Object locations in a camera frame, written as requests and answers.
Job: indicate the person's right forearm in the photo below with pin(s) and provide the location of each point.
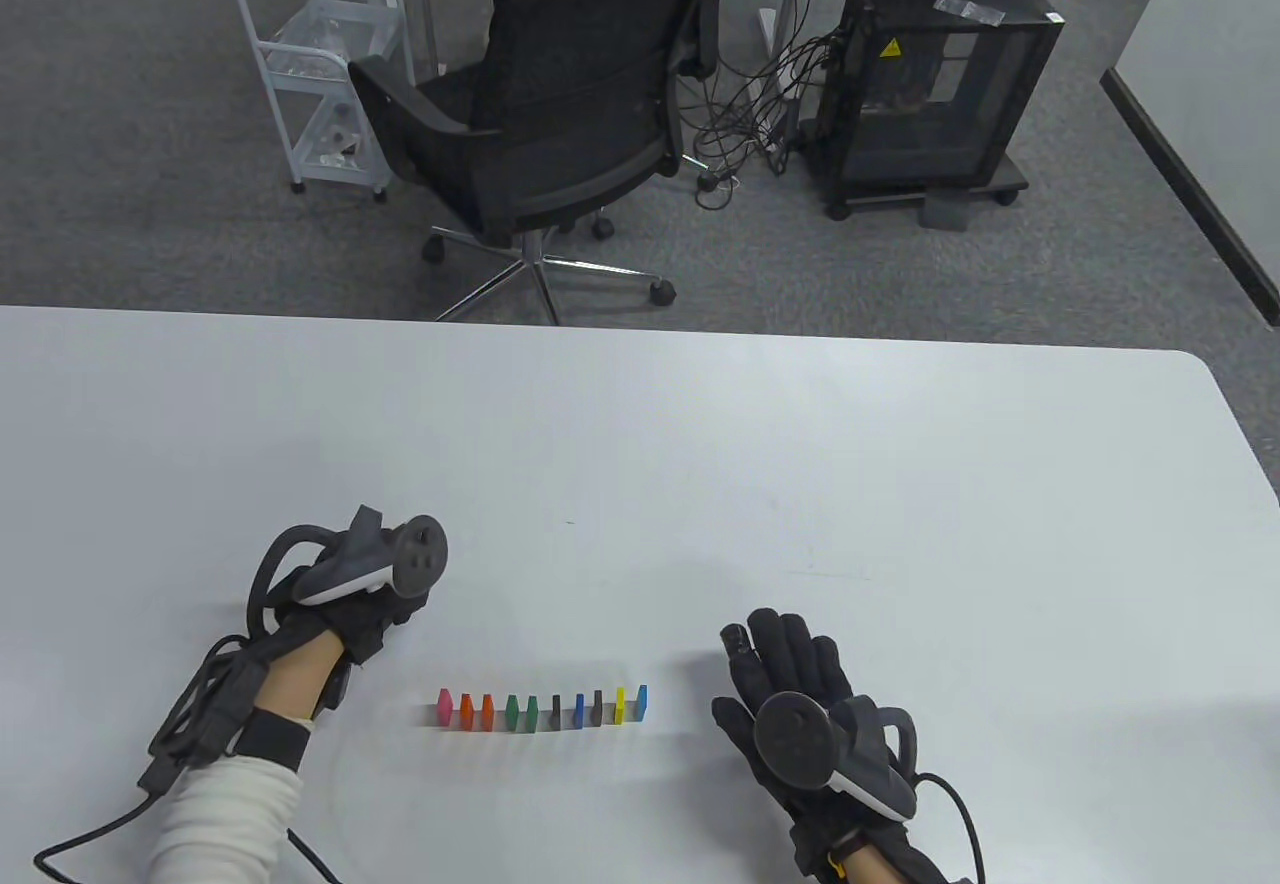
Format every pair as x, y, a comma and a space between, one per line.
860, 862

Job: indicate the grey hand tracker controller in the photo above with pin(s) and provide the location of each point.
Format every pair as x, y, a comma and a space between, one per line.
415, 554
795, 739

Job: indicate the black mesh office chair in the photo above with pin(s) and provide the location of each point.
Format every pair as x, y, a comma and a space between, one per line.
570, 94

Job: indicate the person's left hand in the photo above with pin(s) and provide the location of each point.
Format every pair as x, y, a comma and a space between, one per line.
360, 624

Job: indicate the person's left forearm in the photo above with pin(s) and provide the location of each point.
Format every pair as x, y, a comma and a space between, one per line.
290, 684

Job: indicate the clear plastic bag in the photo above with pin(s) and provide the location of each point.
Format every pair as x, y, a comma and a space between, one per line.
968, 9

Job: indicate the dark grey floor block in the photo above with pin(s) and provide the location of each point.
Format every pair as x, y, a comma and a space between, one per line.
945, 212

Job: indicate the pink domino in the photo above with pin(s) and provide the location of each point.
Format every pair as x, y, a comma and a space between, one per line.
445, 708

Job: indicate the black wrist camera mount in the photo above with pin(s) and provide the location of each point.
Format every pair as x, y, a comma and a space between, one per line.
215, 714

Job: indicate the person's right hand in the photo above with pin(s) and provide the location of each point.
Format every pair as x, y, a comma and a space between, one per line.
795, 659

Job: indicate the black computer cabinet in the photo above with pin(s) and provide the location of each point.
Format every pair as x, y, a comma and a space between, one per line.
930, 124

